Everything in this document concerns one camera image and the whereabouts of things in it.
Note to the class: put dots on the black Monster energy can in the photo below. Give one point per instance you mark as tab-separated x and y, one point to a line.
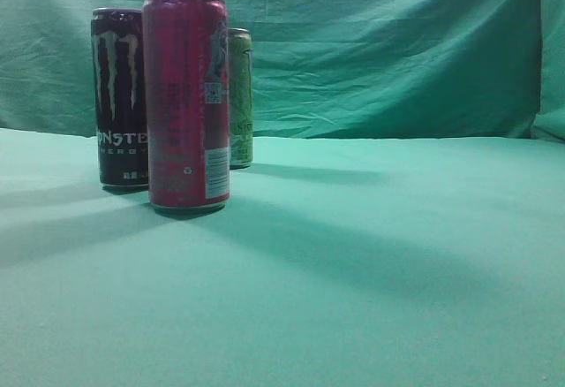
119	91

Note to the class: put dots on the pink energy drink can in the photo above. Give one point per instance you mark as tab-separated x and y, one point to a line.
187	101

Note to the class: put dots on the green table cloth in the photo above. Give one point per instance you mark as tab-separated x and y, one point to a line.
335	263

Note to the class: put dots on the green backdrop cloth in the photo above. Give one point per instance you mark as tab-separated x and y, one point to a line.
326	68

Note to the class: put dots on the green Monster energy can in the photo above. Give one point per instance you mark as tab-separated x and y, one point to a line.
241	98

